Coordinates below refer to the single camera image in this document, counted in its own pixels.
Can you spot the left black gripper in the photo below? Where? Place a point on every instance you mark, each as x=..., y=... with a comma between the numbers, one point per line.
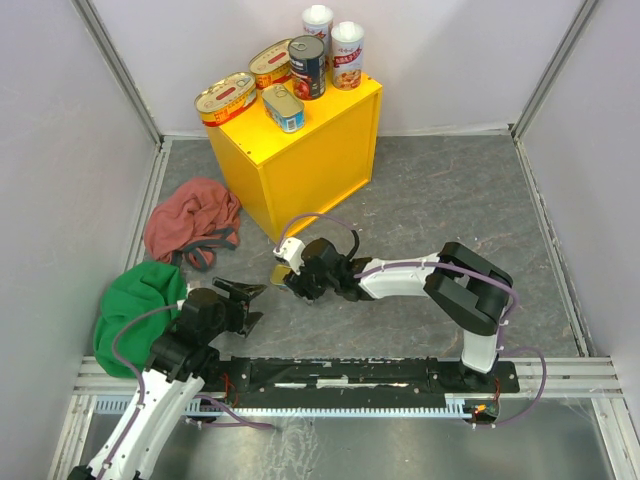
x=240, y=312

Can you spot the round dark can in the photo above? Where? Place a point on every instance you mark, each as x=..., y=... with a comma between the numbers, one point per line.
x=307, y=65

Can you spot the rectangular gold tin front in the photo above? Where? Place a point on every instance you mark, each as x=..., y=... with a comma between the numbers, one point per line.
x=284, y=108

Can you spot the rectangular gold tin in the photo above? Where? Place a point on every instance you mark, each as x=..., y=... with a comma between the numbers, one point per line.
x=284, y=108
x=278, y=275

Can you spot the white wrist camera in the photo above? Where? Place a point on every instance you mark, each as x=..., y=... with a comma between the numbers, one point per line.
x=289, y=253
x=189, y=288

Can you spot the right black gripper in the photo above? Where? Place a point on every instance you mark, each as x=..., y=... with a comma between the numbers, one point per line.
x=299, y=284

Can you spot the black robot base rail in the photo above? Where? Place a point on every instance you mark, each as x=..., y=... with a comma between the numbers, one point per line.
x=332, y=384

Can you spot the green cloth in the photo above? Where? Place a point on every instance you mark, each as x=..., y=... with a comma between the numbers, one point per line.
x=134, y=310

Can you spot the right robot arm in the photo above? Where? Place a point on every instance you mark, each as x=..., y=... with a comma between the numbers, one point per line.
x=474, y=293

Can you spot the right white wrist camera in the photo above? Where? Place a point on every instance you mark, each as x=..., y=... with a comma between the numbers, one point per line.
x=289, y=253

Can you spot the yellow wooden cabinet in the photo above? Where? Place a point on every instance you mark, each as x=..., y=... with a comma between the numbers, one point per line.
x=281, y=178

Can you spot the oval gold fish tin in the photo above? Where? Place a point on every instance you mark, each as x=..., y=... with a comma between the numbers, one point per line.
x=272, y=65

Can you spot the white porridge can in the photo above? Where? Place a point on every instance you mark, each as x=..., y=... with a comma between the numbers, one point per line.
x=347, y=55
x=317, y=20

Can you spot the red cloth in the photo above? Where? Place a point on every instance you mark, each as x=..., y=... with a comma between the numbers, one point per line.
x=199, y=218

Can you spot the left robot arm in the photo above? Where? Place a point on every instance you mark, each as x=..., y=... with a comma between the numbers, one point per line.
x=180, y=363

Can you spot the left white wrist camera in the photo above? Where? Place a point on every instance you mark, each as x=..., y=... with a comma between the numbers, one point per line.
x=189, y=288

